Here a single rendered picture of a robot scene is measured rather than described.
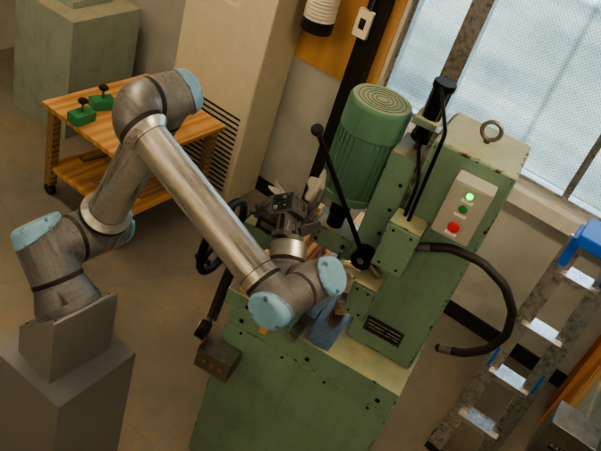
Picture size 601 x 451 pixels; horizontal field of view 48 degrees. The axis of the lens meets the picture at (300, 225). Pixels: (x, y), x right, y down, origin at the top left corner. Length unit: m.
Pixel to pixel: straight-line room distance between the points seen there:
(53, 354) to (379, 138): 1.08
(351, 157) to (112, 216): 0.70
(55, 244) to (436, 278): 1.06
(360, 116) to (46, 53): 2.49
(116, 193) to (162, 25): 2.33
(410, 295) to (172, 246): 1.76
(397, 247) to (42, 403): 1.11
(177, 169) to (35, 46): 2.62
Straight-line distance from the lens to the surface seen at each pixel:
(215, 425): 2.53
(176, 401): 2.82
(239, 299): 1.99
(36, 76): 4.11
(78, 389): 2.13
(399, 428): 3.05
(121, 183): 1.88
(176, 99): 1.63
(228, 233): 1.44
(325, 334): 2.10
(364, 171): 1.85
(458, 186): 1.67
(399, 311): 1.99
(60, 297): 2.00
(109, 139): 3.17
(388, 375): 2.07
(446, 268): 1.87
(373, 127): 1.78
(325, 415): 2.22
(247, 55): 3.38
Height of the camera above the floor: 2.25
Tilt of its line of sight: 36 degrees down
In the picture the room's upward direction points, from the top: 19 degrees clockwise
